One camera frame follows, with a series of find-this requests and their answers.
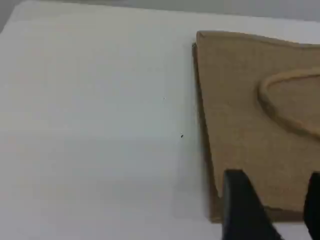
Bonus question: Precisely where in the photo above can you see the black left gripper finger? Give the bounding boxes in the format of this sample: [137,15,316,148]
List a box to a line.
[303,171,320,240]
[223,169,285,240]

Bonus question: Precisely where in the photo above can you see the brown jute tote bag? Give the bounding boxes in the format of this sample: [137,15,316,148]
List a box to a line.
[191,30,320,224]

